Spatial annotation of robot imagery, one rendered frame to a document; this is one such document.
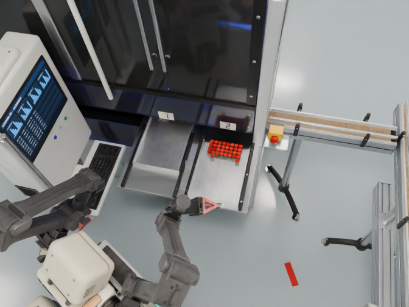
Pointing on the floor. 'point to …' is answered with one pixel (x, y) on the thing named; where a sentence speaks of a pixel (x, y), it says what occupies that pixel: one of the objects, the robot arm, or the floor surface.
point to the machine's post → (266, 78)
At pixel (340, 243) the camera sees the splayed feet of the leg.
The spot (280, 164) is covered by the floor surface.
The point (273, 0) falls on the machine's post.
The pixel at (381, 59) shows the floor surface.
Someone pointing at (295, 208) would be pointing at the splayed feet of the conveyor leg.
